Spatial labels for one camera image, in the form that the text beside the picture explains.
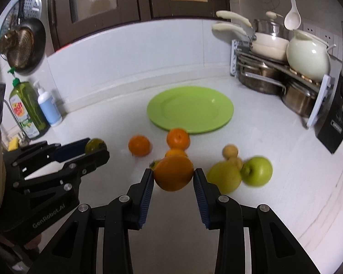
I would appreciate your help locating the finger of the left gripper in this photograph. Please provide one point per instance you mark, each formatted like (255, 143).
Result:
(70, 172)
(42, 152)

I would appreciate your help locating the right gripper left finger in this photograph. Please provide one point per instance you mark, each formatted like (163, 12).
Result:
(124, 213)

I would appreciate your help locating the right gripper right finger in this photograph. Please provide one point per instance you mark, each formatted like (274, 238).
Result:
(222, 213)

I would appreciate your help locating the green tomato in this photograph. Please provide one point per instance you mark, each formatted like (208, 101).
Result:
(94, 145)

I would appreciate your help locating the yellow green pear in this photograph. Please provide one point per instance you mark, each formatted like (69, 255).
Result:
(225, 176)

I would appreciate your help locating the green apple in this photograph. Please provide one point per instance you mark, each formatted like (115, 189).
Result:
(256, 171)

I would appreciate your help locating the large orange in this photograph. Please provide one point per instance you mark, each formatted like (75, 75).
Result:
(173, 173)

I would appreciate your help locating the small tan fruit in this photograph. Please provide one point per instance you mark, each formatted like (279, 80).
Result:
(236, 161)
(230, 151)

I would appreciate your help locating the small orange tangerine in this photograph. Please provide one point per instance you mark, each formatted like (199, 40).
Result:
(139, 145)

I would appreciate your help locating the small orange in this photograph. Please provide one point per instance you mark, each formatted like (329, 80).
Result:
(175, 152)

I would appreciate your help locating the yellow sponge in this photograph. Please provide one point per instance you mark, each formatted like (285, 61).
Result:
(13, 144)

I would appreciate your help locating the white blue pump bottle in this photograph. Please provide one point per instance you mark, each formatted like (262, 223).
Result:
(48, 105)

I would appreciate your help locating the green dish soap bottle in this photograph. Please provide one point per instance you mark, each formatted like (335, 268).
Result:
(25, 107)

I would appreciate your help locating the green plate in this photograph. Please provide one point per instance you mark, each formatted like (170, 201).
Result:
(195, 109)

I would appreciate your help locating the dark hanging frying pan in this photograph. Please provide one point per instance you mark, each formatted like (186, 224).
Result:
(24, 45)

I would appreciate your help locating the large steel pot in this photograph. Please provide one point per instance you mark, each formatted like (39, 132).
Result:
(261, 79)

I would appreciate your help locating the small steel pot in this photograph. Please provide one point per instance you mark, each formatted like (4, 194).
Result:
(299, 99)

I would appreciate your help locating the hanging metal strainer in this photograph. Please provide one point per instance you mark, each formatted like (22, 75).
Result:
(29, 9)

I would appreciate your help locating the black knife block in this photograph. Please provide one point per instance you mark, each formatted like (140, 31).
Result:
(331, 131)

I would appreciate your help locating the corner pot rack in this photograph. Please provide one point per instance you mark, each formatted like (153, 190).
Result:
(241, 54)

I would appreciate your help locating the cream saucepan lower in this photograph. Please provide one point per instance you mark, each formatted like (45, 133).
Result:
(269, 46)

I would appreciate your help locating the white ceramic pot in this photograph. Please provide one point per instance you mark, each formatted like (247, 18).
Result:
(308, 55)

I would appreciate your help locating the steel pot with lid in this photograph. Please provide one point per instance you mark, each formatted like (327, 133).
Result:
(270, 27)

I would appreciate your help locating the white hanging ladle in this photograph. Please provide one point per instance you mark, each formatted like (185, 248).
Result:
(292, 20)

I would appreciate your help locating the dark wooden window frame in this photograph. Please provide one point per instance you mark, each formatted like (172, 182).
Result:
(73, 20)

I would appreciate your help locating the wall power sockets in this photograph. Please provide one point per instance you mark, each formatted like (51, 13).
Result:
(327, 36)

